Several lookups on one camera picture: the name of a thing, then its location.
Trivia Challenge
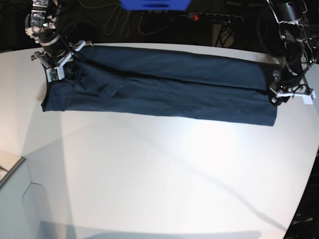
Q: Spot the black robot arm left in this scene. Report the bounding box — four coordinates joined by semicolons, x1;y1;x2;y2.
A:
256;0;319;106

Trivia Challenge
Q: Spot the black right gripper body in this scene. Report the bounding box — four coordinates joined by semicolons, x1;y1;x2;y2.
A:
38;34;70;65

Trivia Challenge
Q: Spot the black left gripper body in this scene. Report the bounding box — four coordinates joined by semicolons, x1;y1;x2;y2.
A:
269;59;309;105

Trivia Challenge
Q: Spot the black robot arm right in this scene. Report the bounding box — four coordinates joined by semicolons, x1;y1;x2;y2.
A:
25;0;70;66

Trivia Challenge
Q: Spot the dark navy t-shirt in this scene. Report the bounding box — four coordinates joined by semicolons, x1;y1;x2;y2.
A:
41;46;280;126

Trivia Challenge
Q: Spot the blue plastic bin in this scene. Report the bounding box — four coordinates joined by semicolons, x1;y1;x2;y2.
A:
120;0;191;11

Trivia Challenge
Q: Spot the black power strip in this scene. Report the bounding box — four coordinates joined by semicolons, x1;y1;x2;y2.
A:
180;12;244;24

